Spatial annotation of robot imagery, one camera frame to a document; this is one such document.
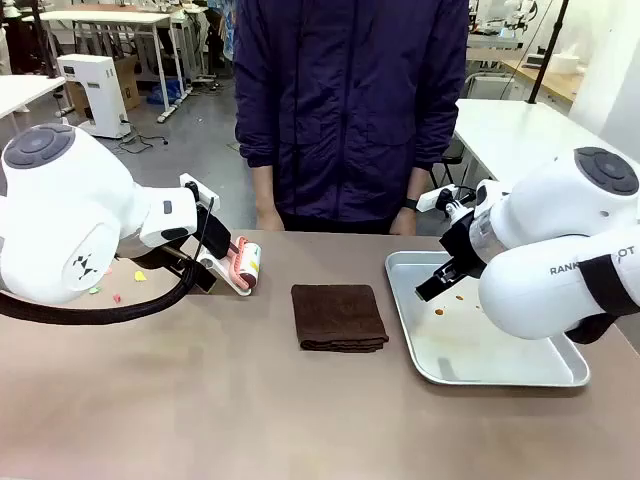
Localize person's left hand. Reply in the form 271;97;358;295
388;207;418;237

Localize brown cardboard box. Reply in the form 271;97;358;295
64;55;143;114

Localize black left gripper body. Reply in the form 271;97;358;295
197;206;235;262

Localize small white table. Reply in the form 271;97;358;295
0;74;68;122

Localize wooden counter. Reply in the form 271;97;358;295
464;46;584;104

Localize person's right forearm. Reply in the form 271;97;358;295
250;165;283;219

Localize black tripod pole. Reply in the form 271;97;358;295
526;0;572;105

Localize long white workshop table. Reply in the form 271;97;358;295
21;8;192;124

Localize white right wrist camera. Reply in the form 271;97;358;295
415;183;474;227

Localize white box on counter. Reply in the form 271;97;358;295
548;48;582;74

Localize large white side table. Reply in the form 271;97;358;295
453;97;640;184

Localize black floor cables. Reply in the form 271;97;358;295
116;133;169;155

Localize pink handled lint roller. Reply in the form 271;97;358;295
227;235;265;292

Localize blue patterned cloth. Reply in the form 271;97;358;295
206;0;237;62

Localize white lint roller holder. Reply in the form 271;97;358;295
195;252;254;298

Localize brown towel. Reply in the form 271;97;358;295
291;283;391;354

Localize black sleeved cable bundle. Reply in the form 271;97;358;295
0;252;202;327

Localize silver metal tray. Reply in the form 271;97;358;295
383;250;592;388

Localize person's right hand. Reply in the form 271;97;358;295
256;206;287;233

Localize white lab equipment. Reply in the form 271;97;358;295
471;0;537;51

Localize black stand pole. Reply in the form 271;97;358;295
28;0;59;80

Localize black chair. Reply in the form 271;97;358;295
438;138;467;187

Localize thin black camera cable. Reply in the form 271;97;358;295
199;196;217;257

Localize person in navy jacket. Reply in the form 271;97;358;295
233;0;471;237

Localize blue plastic bag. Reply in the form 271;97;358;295
145;78;182;107

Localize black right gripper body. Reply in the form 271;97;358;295
438;210;490;281

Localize person's left forearm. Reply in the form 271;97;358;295
402;164;427;202

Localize white floor machine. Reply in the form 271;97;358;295
55;53;133;140

